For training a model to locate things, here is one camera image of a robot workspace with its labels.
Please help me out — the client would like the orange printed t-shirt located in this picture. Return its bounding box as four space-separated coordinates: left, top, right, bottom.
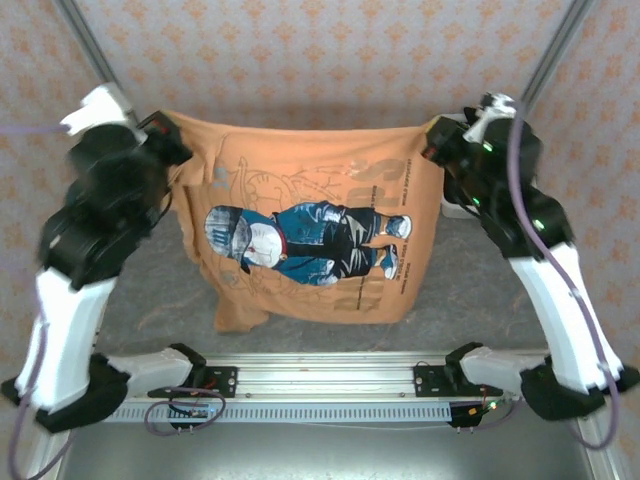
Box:
167 109 444 335

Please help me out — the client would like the grey slotted cable duct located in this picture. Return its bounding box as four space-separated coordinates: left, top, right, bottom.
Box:
107 402 454 427

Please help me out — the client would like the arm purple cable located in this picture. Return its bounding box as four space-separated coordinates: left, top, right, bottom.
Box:
0 122 227 480
472 99 627 451

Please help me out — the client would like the aluminium frame leg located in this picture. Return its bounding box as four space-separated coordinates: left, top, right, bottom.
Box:
573 417 622 480
25 429 76 480

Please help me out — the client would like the aluminium frame post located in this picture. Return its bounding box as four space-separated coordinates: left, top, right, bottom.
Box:
52 0 139 125
518 0 599 109

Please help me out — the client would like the aluminium mounting rail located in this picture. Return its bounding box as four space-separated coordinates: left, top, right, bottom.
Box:
113 349 551 402

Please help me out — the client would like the grey metal panel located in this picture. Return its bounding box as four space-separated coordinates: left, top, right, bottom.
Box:
59 422 599 480

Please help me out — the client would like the white perforated plastic basket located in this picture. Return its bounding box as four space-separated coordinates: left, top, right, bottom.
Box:
439 196 470 220

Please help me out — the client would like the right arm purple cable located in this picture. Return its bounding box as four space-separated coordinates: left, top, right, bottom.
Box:
472 99 627 451

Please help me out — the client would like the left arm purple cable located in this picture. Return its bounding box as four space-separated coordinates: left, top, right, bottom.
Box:
0 122 227 480

